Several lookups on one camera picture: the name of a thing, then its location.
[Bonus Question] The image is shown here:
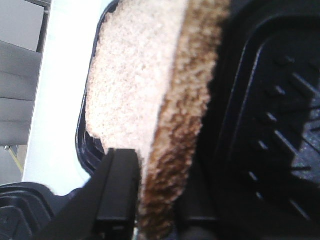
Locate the green breakfast maker base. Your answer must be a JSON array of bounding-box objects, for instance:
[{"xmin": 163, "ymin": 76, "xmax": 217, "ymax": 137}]
[{"xmin": 0, "ymin": 0, "xmax": 320, "ymax": 240}]

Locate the white cabinet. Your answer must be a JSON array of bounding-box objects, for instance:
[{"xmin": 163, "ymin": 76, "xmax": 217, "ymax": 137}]
[{"xmin": 0, "ymin": 0, "xmax": 52, "ymax": 53}]

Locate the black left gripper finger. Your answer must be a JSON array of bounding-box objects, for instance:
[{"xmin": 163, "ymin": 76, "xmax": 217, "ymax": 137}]
[{"xmin": 42, "ymin": 149, "xmax": 139, "ymax": 240}]

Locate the left grey chair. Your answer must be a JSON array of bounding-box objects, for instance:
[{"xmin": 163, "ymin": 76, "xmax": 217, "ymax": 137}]
[{"xmin": 0, "ymin": 41, "xmax": 42, "ymax": 147}]

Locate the bread slice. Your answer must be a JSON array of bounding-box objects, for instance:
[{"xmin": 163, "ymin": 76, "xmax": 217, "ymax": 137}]
[{"xmin": 85, "ymin": 0, "xmax": 231, "ymax": 240}]

